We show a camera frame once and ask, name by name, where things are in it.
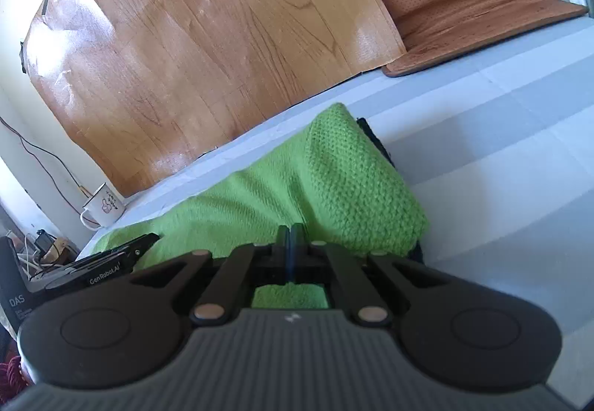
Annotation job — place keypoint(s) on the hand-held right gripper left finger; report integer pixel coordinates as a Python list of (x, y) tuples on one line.
[(282, 248)]

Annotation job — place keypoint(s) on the green navy white knit sweater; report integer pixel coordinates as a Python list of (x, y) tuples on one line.
[(325, 188)]

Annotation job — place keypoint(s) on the wood-grain vinyl sheet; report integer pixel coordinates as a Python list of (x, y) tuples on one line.
[(199, 53)]

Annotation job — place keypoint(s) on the dark red knit cloth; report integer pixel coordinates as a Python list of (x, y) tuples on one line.
[(10, 374)]

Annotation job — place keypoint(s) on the black charger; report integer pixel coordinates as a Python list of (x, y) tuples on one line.
[(45, 241)]

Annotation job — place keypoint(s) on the white enamel mug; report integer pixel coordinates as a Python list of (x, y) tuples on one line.
[(104, 207)]

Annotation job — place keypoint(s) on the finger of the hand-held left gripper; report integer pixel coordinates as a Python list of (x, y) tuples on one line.
[(137, 248)]

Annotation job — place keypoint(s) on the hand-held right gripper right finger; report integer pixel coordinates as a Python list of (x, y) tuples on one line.
[(297, 248)]

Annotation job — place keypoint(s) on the light blue striped bedsheet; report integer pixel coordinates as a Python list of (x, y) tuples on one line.
[(501, 160)]

